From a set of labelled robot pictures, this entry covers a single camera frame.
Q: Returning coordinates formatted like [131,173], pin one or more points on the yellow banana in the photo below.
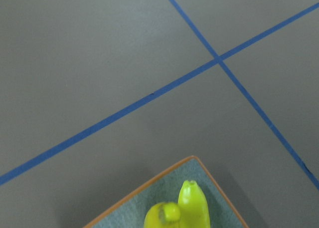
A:
[163,215]
[193,206]

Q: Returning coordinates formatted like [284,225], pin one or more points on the grey square plate orange rim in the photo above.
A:
[130,211]

